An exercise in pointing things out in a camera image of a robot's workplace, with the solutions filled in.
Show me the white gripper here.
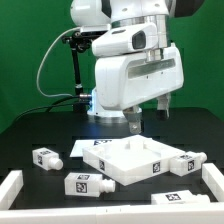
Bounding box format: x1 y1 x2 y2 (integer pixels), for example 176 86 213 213
95 45 184 134

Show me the white square table top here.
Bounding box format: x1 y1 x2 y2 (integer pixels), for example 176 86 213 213
83 135 184 186

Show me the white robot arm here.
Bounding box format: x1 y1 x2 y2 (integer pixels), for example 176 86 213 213
70 0 205 134

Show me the white marker sheet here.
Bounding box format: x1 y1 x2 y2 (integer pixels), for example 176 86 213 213
70 139 111 158

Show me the white U-shaped fence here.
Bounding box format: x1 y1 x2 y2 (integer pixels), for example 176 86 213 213
0 162 224 224

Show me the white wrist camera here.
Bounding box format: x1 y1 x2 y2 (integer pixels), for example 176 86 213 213
92 22 158 57

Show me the black cable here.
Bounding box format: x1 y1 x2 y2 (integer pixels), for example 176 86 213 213
13 95 83 123

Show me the black camera stand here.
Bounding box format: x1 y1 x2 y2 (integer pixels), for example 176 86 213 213
62 31 104 113

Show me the grey cable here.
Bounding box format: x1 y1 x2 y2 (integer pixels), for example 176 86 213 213
36 27 81 99

